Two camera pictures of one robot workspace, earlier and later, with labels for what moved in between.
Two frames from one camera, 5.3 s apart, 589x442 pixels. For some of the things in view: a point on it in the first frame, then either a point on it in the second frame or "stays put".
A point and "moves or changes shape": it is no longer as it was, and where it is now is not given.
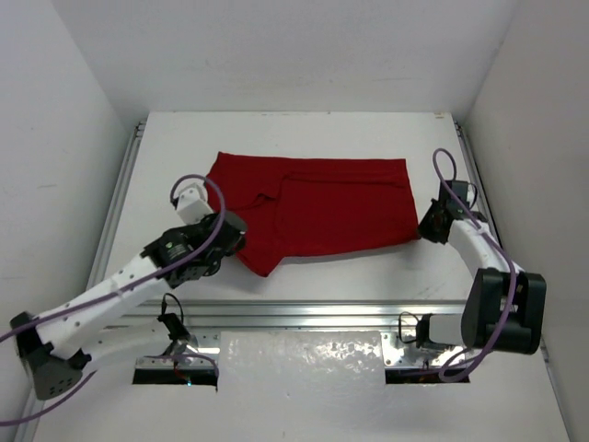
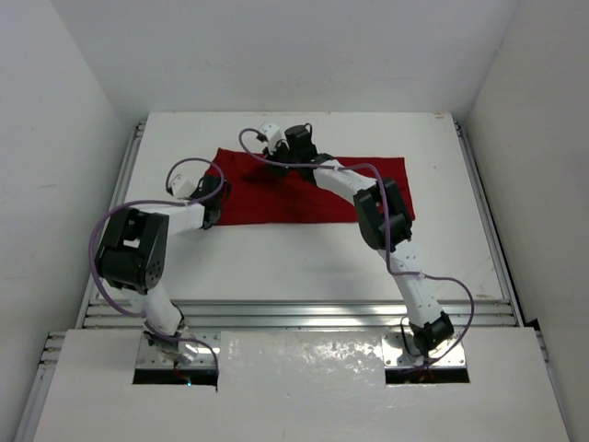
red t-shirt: [298, 204] moves or changes shape
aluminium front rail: [292, 313] stays put
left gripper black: [232, 228] → [216, 198]
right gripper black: [425, 230] → [283, 146]
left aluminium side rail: [105, 241] stays put
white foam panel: [301, 361] stays put
